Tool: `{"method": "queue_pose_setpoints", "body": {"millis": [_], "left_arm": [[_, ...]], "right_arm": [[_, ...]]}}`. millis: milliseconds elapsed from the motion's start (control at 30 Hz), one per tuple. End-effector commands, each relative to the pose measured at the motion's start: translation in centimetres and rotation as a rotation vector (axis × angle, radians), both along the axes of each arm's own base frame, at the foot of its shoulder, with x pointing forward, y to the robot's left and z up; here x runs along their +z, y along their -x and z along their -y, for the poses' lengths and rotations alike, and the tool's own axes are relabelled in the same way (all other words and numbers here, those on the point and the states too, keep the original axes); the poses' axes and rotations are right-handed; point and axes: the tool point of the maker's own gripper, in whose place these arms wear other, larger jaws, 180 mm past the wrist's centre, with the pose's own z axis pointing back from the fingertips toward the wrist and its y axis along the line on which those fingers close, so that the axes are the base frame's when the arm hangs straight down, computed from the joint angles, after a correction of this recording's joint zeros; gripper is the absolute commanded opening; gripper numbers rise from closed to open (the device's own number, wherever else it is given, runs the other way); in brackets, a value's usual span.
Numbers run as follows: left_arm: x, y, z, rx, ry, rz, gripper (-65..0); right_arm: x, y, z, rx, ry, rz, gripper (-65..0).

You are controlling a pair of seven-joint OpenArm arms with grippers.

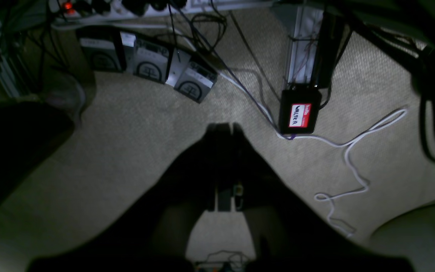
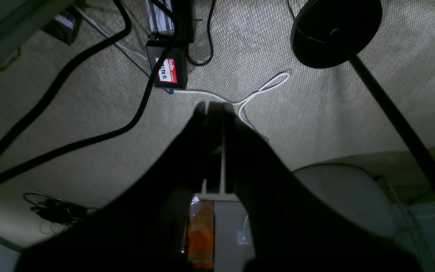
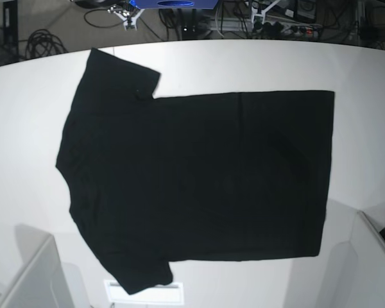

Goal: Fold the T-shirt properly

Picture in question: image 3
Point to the white left partition panel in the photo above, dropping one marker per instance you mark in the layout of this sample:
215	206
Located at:
32	273

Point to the black T-shirt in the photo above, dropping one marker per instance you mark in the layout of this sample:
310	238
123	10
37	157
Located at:
240	176

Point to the white right partition panel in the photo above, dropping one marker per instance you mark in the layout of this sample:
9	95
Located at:
355	272

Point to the blue box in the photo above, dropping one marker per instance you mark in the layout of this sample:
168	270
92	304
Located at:
197	4

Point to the white partition panel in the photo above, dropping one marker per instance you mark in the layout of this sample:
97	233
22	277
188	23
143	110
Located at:
355	272
32	273

